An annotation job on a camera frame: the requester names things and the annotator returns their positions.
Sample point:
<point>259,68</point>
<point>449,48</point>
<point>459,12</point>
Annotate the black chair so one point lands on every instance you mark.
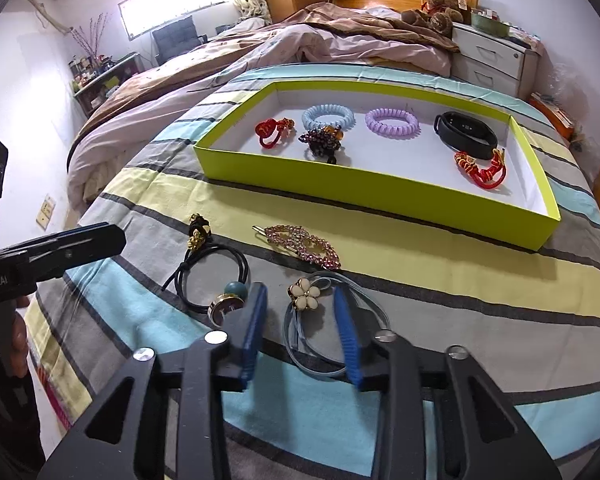
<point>177,37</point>

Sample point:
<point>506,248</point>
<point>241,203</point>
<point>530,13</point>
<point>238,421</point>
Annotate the pink rhinestone hair clip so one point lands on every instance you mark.
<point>305,245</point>

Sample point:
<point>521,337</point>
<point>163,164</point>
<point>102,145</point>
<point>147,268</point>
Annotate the cluttered shelf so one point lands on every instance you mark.
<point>105,82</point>

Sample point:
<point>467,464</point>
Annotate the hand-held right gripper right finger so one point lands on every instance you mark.
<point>352,345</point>

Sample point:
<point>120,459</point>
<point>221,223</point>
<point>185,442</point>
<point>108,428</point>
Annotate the brown teddy bear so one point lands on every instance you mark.
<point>440,17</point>

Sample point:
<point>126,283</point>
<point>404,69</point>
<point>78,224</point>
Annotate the black wristband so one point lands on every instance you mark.
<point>460,121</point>

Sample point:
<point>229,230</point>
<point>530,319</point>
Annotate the window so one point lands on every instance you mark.
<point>175,10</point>

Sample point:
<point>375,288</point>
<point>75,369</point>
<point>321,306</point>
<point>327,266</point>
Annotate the wall socket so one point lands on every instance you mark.
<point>46,212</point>

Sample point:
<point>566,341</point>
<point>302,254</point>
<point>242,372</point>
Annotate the green cardboard box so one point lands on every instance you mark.
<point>380,190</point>

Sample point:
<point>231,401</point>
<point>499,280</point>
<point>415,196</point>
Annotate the pink duvet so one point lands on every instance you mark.
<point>280,45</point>

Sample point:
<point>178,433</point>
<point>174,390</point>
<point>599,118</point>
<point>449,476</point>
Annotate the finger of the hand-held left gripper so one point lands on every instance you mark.
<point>70,260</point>
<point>90,235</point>

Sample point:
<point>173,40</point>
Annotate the green storage box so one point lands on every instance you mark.
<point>490,24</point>

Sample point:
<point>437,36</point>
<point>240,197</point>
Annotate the brown blanket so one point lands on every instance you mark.
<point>360,20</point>

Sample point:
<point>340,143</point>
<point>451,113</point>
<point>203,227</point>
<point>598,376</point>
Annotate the flower branches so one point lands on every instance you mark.
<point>90,35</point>

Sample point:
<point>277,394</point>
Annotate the striped cloth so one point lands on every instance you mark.
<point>430,300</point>

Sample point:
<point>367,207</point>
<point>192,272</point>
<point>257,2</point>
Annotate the white nightstand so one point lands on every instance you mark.
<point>490,60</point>

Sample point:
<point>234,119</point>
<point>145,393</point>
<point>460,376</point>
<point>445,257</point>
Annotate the person's left hand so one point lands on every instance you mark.
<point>21,345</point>

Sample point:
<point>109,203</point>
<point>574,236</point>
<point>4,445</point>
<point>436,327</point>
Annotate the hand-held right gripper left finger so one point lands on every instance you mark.
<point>250,330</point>

